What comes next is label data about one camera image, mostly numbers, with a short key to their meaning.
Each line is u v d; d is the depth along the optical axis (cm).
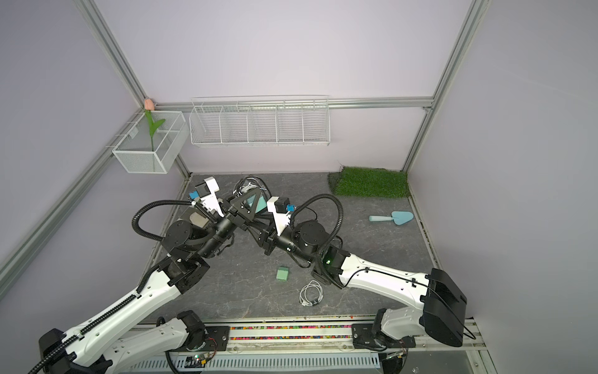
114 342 44
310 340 75
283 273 86
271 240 53
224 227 54
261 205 58
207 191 51
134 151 77
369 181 112
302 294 81
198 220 102
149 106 89
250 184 58
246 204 57
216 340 73
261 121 99
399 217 102
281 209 52
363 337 74
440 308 40
